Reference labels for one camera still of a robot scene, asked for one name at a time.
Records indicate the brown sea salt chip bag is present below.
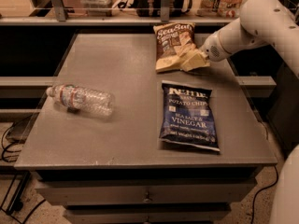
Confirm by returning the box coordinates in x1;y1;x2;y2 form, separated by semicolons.
153;22;199;73

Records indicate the metal shelf rail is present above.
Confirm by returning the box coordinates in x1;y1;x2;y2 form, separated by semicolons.
0;0;236;26

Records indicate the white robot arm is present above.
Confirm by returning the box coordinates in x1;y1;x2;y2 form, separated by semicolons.
200;0;299;224

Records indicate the black bag on shelf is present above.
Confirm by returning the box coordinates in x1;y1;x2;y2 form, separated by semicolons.
131;0;192;17

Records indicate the colourful snack bag on shelf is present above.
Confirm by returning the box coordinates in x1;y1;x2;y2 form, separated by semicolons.
199;0;260;19

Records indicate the blue kettle chip bag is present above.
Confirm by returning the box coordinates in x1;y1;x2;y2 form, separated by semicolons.
159;81;220;152

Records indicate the clear plastic water bottle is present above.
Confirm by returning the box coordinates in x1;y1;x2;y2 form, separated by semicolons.
46;84;115;117

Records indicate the black cables left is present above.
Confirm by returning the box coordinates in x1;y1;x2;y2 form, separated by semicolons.
0;115;32;164

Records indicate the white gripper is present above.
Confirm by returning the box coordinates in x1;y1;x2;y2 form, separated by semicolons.
181;32;230;72

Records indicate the black floor cable right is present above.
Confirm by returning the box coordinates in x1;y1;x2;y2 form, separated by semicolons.
249;165;279;224

